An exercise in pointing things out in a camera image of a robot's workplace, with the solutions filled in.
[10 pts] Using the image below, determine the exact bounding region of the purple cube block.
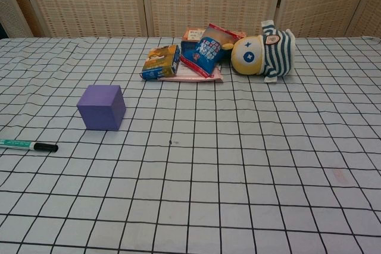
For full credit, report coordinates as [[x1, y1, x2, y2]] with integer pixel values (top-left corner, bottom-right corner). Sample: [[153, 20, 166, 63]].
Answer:
[[76, 84, 126, 131]]

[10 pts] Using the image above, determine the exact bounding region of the green marker with black cap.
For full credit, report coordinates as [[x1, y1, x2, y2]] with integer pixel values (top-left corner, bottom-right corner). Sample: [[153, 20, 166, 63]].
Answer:
[[0, 139, 59, 152]]

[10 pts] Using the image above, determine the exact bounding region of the pink flat package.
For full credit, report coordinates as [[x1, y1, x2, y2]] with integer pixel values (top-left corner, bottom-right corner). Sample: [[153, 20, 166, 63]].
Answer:
[[160, 62, 224, 84]]

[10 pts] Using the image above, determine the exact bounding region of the blue red snack bag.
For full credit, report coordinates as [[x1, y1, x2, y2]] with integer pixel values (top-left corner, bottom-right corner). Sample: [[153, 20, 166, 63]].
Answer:
[[180, 23, 246, 79]]

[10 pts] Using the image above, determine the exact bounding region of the orange cardboard box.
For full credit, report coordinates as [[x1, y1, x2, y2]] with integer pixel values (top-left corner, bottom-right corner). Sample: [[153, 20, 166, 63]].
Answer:
[[180, 27, 246, 55]]

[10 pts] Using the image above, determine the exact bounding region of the yellow plush toy striped shirt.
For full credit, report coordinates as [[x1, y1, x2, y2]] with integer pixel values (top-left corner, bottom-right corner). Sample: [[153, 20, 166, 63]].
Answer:
[[221, 20, 297, 84]]

